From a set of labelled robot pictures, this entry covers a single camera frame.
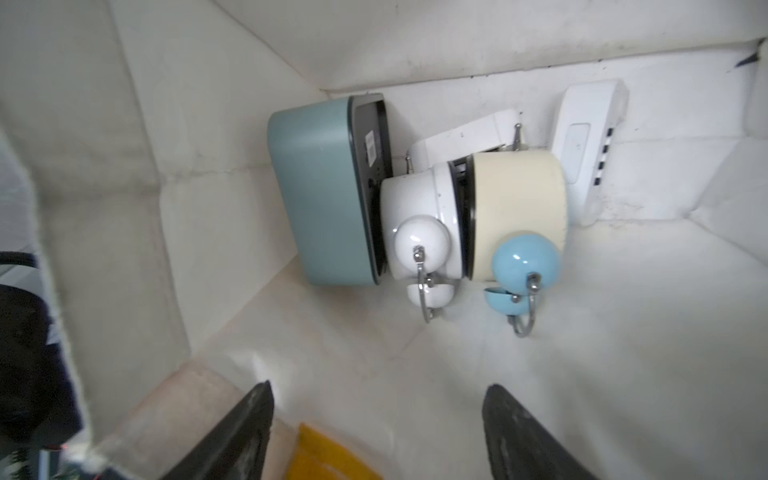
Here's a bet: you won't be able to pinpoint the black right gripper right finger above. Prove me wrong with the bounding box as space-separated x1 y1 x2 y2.
482 384 594 479

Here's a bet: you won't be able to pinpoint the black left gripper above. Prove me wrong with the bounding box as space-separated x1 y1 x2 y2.
1 284 82 479

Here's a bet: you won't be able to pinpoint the green square analog clock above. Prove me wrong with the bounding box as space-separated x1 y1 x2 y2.
267 93 393 286

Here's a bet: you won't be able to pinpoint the white twin bell alarm clock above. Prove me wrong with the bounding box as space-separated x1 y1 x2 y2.
381 160 468 322

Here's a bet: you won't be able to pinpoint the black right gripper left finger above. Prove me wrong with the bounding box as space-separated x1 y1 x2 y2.
164 381 274 480

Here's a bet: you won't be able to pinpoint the blue twin bell alarm clock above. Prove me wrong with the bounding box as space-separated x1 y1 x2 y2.
466 150 568 338

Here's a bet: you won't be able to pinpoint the small white upright digital clock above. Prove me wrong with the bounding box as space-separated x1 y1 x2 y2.
406 109 521 173

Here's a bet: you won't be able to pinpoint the white canvas bag yellow handles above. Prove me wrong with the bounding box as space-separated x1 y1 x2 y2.
1 1 767 479

